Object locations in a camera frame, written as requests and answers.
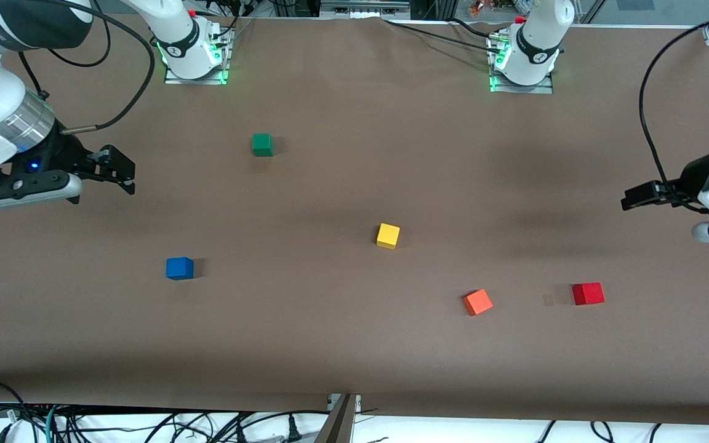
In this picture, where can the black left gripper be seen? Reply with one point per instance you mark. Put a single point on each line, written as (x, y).
(687, 178)

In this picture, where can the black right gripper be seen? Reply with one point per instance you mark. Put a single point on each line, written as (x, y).
(64, 154)

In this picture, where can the blue wooden block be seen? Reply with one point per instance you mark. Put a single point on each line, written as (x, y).
(180, 269)

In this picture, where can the red wooden block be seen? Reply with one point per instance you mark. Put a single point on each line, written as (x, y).
(588, 294)

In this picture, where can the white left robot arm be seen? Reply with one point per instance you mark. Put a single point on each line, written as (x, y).
(536, 43)

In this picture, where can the green wooden block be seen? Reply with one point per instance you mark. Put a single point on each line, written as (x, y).
(262, 145)

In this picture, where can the orange wooden block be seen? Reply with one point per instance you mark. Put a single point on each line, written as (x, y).
(477, 302)

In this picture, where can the yellow wooden block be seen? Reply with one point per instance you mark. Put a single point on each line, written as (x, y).
(388, 235)

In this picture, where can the brown paper table cover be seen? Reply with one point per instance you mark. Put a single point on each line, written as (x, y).
(330, 338)

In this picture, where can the black power plug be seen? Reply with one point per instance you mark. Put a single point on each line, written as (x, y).
(293, 429)

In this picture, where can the dark table support beam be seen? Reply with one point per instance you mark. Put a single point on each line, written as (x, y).
(336, 424)

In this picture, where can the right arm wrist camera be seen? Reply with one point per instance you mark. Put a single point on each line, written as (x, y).
(22, 187)

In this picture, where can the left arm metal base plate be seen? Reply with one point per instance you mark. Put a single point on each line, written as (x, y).
(520, 90)

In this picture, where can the white metal bracket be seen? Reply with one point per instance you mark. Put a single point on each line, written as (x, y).
(356, 403)

